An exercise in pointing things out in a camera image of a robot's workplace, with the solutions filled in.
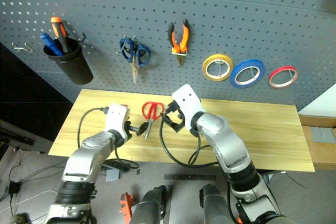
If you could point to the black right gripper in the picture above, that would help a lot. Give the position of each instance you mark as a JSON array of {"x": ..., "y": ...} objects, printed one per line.
[{"x": 173, "y": 107}]

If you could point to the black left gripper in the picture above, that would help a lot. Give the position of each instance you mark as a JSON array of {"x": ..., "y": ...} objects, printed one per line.
[{"x": 128, "y": 129}]

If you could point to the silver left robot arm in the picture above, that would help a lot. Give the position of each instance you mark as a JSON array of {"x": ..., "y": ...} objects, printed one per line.
[{"x": 86, "y": 155}]

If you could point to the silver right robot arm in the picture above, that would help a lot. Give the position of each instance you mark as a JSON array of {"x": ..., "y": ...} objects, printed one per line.
[{"x": 228, "y": 142}]

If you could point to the yellow tape roll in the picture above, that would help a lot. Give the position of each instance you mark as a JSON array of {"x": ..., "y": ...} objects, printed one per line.
[{"x": 204, "y": 68}]

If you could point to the blue tape roll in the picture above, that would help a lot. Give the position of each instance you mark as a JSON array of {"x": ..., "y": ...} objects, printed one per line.
[{"x": 233, "y": 77}]

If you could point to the black pegboard hook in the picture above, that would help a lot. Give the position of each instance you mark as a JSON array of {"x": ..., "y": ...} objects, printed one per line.
[{"x": 84, "y": 37}]

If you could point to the red tape roll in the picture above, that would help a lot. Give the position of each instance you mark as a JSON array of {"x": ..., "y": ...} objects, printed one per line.
[{"x": 282, "y": 68}]

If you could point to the grey metal pegboard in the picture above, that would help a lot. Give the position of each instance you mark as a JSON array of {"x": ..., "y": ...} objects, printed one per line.
[{"x": 236, "y": 11}]

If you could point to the small grey block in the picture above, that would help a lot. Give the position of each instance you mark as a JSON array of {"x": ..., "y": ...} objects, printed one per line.
[{"x": 113, "y": 175}]

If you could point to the black flat strip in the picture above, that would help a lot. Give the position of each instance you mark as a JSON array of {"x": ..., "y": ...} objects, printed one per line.
[{"x": 189, "y": 177}]

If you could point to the silver pliers holder hook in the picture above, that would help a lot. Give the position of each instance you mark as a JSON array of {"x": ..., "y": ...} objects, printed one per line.
[{"x": 179, "y": 53}]

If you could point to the orange and black pliers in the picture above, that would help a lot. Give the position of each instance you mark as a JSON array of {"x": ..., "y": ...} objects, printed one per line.
[{"x": 175, "y": 47}]

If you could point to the dark rounded shape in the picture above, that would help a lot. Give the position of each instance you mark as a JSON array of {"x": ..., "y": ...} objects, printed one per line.
[
  {"x": 147, "y": 205},
  {"x": 214, "y": 205}
]

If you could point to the orange and black object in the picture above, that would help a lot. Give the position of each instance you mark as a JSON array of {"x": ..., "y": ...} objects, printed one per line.
[{"x": 126, "y": 205}]

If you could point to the silver scissors hook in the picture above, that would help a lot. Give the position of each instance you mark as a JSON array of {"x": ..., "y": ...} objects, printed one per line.
[{"x": 123, "y": 48}]

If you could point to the black cup holder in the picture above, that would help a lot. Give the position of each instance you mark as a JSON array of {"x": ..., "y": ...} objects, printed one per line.
[{"x": 74, "y": 69}]

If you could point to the black cabinet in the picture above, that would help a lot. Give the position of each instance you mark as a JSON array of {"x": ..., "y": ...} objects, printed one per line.
[{"x": 23, "y": 98}]

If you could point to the blue screwdriver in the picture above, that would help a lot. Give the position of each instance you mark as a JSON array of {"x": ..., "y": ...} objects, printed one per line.
[{"x": 49, "y": 41}]

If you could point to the orange and black screwdriver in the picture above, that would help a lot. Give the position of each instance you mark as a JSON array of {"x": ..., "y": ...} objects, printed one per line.
[{"x": 59, "y": 30}]

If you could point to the black power adapter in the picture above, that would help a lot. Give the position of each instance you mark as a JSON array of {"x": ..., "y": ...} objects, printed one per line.
[{"x": 14, "y": 187}]

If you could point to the grey foam pad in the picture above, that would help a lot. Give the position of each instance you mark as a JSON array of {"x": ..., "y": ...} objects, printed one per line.
[{"x": 321, "y": 134}]

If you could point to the brown cardboard box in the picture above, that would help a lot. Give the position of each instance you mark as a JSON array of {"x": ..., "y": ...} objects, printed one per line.
[{"x": 319, "y": 155}]

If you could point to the white panel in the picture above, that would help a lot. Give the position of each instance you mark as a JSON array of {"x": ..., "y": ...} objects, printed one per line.
[{"x": 321, "y": 103}]

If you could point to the grey caster wheel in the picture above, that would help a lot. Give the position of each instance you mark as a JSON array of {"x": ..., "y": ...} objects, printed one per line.
[{"x": 19, "y": 219}]

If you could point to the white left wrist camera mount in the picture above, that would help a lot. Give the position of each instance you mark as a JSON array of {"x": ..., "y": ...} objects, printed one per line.
[{"x": 116, "y": 119}]

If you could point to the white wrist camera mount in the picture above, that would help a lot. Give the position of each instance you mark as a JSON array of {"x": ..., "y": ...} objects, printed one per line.
[
  {"x": 187, "y": 100},
  {"x": 116, "y": 119}
]

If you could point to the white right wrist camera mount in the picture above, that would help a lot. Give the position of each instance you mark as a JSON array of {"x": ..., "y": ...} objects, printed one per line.
[{"x": 187, "y": 100}]

